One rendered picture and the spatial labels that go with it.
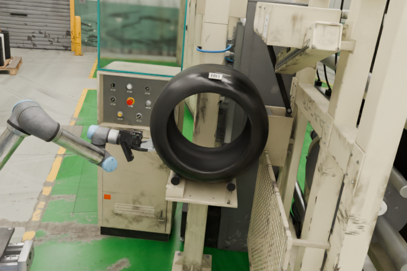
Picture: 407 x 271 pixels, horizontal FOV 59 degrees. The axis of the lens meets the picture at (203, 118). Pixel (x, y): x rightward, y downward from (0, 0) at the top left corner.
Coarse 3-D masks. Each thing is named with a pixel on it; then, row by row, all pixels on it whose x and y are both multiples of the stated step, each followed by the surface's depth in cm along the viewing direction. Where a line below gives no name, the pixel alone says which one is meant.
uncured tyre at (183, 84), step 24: (192, 72) 164; (216, 72) 162; (168, 96) 163; (240, 96) 160; (168, 120) 195; (264, 120) 166; (168, 144) 171; (192, 144) 199; (240, 144) 197; (264, 144) 170; (192, 168) 174; (216, 168) 192; (240, 168) 172
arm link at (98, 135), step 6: (90, 126) 180; (96, 126) 181; (90, 132) 179; (96, 132) 179; (102, 132) 179; (108, 132) 180; (90, 138) 180; (96, 138) 179; (102, 138) 179; (96, 144) 180; (102, 144) 182
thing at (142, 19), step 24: (120, 0) 217; (144, 0) 216; (168, 0) 215; (120, 24) 222; (144, 24) 221; (168, 24) 220; (120, 48) 226; (144, 48) 226; (168, 48) 225; (120, 72) 231; (144, 72) 231; (168, 72) 230
